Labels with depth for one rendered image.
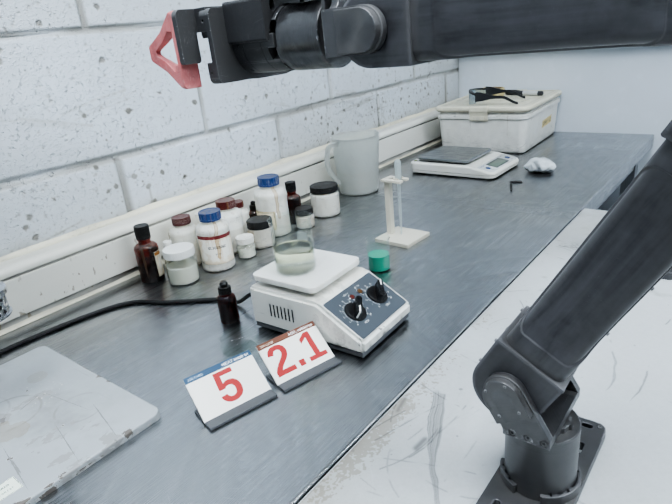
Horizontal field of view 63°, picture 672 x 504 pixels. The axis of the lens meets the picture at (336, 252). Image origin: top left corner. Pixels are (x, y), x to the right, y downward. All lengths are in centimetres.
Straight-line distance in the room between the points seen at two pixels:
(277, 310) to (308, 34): 43
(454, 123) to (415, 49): 142
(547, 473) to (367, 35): 39
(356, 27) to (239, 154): 92
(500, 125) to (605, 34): 141
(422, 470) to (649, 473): 21
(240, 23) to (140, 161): 67
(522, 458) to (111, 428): 45
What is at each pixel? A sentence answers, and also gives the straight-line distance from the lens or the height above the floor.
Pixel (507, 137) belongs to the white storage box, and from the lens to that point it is 179.
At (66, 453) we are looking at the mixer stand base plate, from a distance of 70.
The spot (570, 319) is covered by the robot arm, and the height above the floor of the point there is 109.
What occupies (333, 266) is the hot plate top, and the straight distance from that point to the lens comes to 80.
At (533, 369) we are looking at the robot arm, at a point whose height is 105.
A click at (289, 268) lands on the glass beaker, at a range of 78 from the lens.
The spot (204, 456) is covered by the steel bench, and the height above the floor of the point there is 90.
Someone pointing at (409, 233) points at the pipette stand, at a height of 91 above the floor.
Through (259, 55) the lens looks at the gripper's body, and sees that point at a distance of 53.
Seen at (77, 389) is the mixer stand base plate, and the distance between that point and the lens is 80.
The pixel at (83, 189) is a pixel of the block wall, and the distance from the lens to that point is 111.
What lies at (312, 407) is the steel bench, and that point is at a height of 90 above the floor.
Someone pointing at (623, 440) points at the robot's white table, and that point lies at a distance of 65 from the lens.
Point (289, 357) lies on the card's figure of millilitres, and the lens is 73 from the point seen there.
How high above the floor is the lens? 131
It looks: 22 degrees down
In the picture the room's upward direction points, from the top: 6 degrees counter-clockwise
